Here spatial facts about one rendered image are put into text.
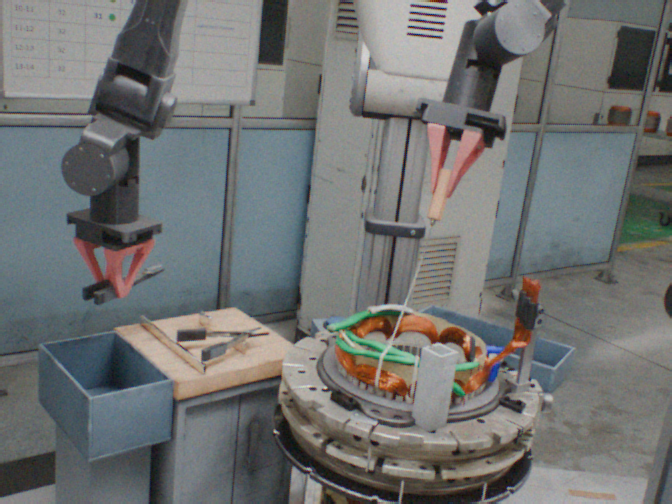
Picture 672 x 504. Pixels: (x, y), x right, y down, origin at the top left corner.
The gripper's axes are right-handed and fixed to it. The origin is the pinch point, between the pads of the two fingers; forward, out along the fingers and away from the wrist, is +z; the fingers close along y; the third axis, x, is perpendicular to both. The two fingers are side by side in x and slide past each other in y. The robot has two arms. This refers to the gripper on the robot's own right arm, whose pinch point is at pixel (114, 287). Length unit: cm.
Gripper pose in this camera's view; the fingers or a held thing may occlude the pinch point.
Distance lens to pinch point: 100.8
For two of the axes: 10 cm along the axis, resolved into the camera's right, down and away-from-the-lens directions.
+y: 8.5, 2.4, -4.7
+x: 5.2, -2.2, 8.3
